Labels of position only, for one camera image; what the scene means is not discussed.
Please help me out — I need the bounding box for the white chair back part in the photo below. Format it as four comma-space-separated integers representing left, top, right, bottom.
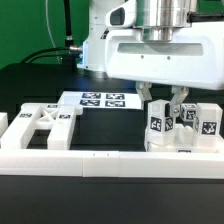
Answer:
0, 103, 83, 150

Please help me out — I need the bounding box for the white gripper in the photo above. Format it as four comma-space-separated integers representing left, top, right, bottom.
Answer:
105, 23, 224, 117

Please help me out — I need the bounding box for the black cable bundle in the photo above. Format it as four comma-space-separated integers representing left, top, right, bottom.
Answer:
20, 0, 84, 64

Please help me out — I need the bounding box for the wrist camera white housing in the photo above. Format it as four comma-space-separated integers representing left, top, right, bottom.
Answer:
106, 0, 137, 28

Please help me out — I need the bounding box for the white block at left edge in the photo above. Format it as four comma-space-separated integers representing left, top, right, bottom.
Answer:
0, 112, 8, 137

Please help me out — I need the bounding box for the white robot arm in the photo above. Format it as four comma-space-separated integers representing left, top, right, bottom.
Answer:
78, 0, 224, 115

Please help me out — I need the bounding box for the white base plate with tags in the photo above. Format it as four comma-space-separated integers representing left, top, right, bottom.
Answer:
58, 91, 143, 110

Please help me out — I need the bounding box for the white tagged cube right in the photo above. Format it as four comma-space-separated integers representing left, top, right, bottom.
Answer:
180, 103, 196, 121

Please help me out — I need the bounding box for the white chair seat part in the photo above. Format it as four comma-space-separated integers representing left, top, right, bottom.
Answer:
144, 124, 224, 153

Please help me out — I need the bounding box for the thin white cable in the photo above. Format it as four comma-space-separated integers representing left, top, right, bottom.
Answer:
45, 0, 63, 64

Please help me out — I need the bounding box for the white U-shaped fence frame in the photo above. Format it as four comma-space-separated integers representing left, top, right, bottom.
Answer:
0, 140, 224, 179

